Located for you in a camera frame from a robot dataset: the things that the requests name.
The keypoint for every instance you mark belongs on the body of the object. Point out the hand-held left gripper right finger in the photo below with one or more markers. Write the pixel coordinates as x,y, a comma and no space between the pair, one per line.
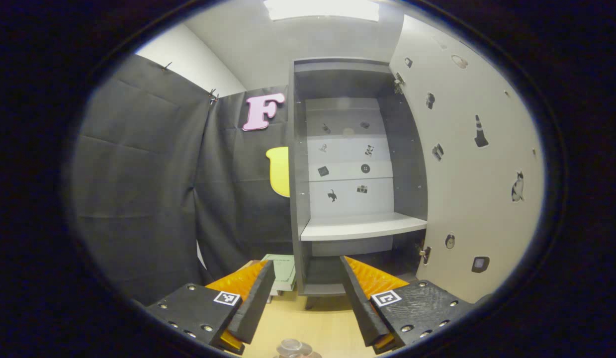
357,303

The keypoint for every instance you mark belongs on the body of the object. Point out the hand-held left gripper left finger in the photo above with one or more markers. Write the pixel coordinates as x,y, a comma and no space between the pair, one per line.
255,303

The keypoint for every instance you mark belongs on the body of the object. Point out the clear bottle pink label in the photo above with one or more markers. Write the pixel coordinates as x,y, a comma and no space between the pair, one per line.
293,348

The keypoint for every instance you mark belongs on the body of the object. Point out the grey cabinet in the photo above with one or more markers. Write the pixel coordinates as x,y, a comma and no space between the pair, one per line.
300,199

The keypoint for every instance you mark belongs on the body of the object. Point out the beige cabinet door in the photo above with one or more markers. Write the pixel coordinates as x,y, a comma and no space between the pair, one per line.
477,209

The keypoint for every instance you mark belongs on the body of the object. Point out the black backdrop cloth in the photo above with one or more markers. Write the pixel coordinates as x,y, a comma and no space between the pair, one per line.
138,199

